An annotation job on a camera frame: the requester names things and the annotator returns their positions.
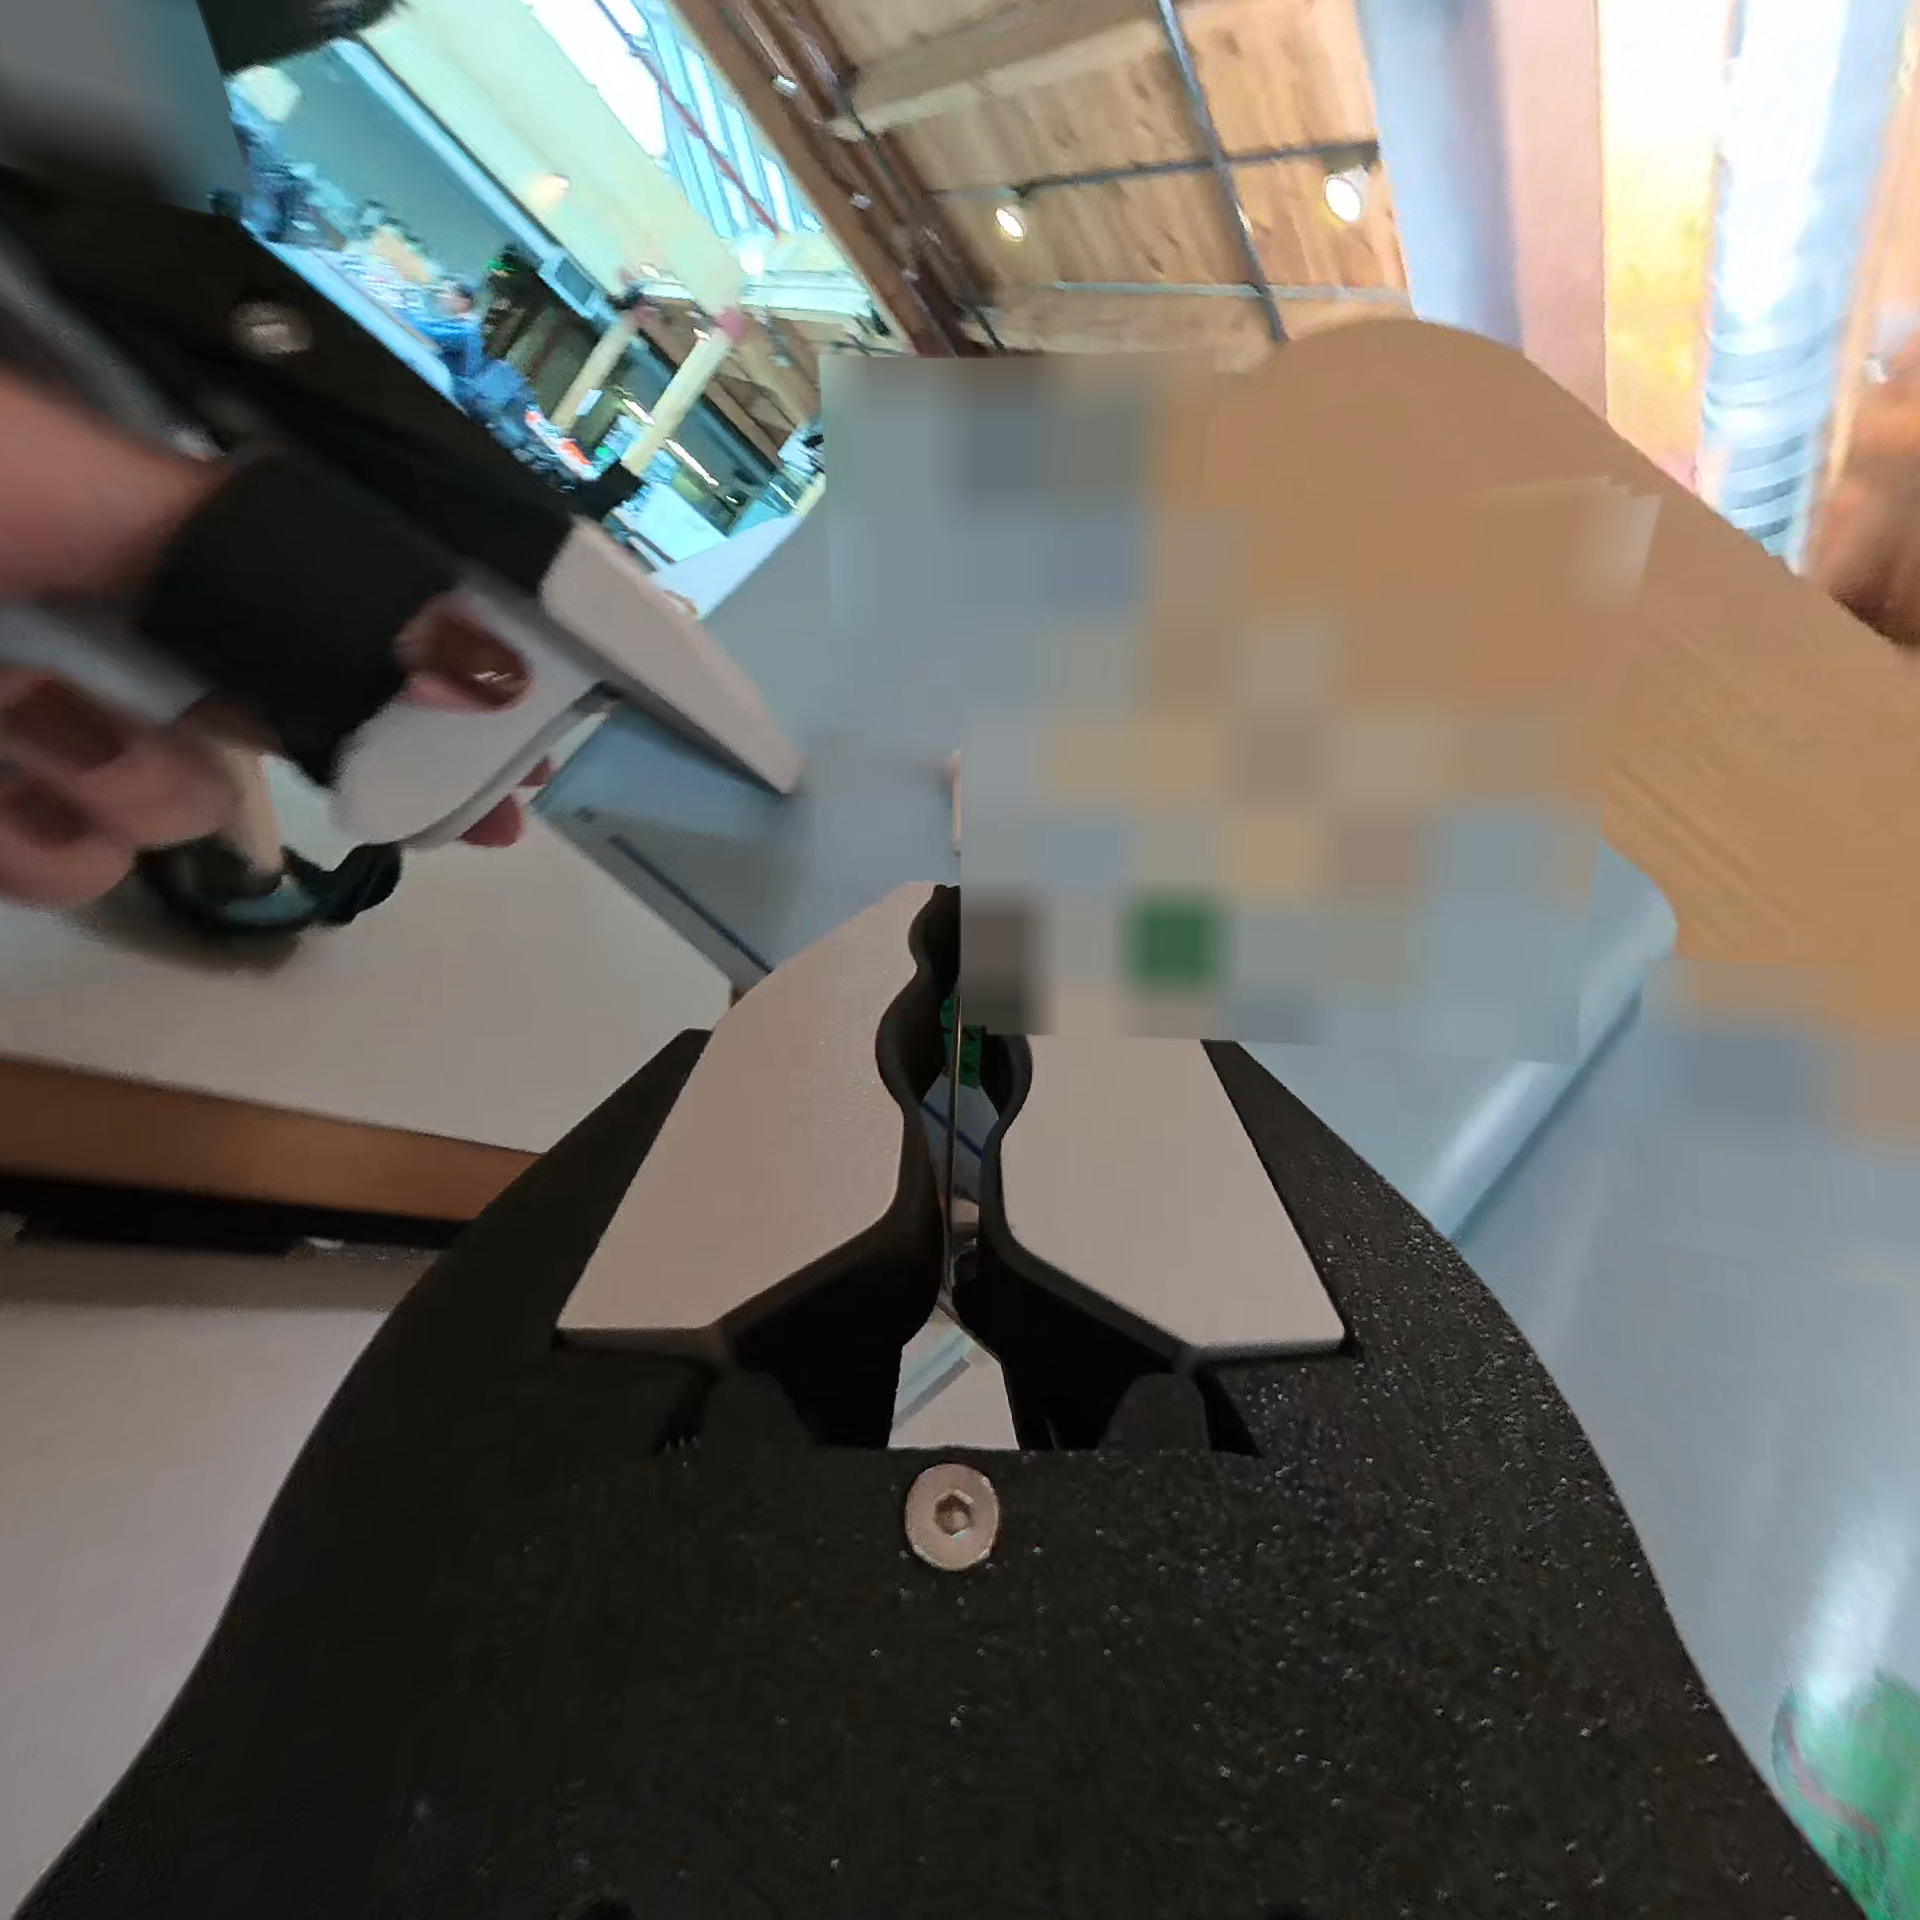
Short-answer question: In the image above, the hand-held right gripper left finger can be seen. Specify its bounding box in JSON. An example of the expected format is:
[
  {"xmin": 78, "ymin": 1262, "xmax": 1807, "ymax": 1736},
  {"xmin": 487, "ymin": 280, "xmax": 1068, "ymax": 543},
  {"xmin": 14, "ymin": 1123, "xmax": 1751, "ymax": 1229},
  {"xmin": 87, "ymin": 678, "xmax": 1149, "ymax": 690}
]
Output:
[{"xmin": 557, "ymin": 881, "xmax": 964, "ymax": 1449}]

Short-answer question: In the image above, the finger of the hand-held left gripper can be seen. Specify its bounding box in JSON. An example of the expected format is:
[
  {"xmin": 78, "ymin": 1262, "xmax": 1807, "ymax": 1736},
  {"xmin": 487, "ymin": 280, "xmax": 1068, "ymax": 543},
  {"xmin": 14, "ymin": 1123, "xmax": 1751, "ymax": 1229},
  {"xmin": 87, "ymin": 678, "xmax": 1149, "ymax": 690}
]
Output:
[{"xmin": 543, "ymin": 522, "xmax": 808, "ymax": 799}]

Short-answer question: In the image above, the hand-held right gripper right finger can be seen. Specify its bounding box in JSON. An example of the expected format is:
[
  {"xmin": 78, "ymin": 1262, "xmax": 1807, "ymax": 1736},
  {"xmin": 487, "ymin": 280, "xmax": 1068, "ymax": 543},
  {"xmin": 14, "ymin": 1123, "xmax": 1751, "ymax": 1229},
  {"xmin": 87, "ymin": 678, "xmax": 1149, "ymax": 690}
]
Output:
[{"xmin": 958, "ymin": 1039, "xmax": 1350, "ymax": 1449}]

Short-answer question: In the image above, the lego instruction booklet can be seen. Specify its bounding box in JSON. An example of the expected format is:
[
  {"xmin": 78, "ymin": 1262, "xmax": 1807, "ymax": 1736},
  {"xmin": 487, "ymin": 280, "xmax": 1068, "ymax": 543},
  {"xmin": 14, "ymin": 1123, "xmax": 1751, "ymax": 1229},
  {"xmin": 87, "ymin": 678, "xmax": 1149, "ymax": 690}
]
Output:
[{"xmin": 534, "ymin": 512, "xmax": 1920, "ymax": 1920}]

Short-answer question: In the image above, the person's left hand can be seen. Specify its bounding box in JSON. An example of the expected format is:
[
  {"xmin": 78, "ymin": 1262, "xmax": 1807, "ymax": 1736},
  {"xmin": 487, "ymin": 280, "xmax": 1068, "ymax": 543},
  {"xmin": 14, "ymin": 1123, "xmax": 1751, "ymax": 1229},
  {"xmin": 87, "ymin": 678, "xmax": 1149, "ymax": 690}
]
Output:
[{"xmin": 0, "ymin": 369, "xmax": 543, "ymax": 913}]

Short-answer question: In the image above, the adjacent wooden-edged table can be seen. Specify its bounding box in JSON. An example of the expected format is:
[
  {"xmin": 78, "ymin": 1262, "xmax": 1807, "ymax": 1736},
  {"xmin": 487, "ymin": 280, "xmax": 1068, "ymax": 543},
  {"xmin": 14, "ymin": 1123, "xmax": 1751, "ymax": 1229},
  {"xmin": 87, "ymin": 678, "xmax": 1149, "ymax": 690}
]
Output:
[{"xmin": 0, "ymin": 809, "xmax": 738, "ymax": 1219}]

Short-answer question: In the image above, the white and wooden book stand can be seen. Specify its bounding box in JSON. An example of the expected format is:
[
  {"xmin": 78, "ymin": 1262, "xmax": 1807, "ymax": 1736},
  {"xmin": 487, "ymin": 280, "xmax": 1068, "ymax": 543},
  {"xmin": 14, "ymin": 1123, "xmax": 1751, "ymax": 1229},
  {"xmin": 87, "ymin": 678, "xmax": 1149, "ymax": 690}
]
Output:
[{"xmin": 1169, "ymin": 318, "xmax": 1920, "ymax": 1056}]

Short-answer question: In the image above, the silver ventilation duct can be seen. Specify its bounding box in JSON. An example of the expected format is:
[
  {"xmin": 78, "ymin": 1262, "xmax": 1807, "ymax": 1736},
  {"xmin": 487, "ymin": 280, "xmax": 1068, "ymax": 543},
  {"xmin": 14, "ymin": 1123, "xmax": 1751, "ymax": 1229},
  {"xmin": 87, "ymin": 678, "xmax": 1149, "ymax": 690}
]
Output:
[{"xmin": 1703, "ymin": 0, "xmax": 1920, "ymax": 581}]

